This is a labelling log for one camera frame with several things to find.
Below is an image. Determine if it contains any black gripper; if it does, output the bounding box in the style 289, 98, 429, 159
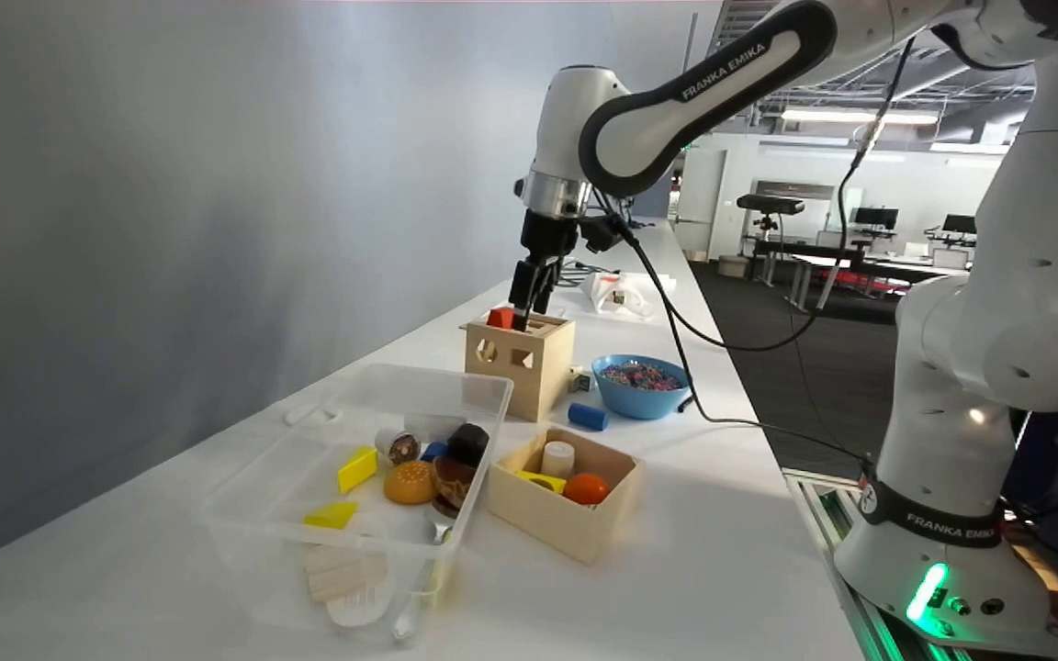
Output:
508, 208, 582, 320

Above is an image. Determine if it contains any black round stool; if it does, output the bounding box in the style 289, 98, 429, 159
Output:
736, 189, 808, 269

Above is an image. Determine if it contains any pale wooden ridged piece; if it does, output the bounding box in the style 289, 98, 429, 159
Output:
298, 545, 394, 602

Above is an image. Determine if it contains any yellow flat piece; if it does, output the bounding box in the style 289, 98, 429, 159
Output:
518, 465, 571, 496

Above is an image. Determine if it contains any black cylinder block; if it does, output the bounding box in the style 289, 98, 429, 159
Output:
443, 424, 491, 469

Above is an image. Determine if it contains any white cylinder block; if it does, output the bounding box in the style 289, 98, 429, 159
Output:
540, 437, 582, 482

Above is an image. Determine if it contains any small blue block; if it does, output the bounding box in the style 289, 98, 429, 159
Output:
565, 399, 609, 435

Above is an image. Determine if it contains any orange ball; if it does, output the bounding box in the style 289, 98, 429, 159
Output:
563, 469, 612, 506

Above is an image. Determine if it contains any black monitor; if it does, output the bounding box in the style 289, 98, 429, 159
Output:
854, 203, 905, 235

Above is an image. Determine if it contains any clear plastic packet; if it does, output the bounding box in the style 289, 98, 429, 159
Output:
587, 269, 654, 326

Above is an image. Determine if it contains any open wooden tray box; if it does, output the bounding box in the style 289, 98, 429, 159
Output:
480, 424, 647, 566

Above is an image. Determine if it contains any clear plastic bin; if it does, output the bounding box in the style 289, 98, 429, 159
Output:
198, 361, 518, 645

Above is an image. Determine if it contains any colourful beads pile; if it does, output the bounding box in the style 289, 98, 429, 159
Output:
606, 361, 685, 393

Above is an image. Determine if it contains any white round disc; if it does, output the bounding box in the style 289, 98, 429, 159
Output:
325, 585, 397, 637

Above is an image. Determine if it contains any wooden shape sorter box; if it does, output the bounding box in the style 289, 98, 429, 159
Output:
458, 310, 582, 424

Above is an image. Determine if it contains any blue bowl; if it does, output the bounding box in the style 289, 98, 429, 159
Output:
587, 351, 694, 424

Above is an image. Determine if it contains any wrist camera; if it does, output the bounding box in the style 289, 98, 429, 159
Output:
574, 213, 633, 257

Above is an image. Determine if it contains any black cable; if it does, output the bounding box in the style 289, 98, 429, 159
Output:
600, 34, 926, 361
600, 213, 801, 444

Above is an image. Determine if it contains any yellow rectangular block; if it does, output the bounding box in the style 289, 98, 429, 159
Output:
334, 444, 382, 496

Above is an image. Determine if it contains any dark brown toy piece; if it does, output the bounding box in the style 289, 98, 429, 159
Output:
429, 459, 479, 518

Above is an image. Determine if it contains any orange round bun toy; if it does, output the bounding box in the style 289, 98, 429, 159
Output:
382, 459, 442, 509

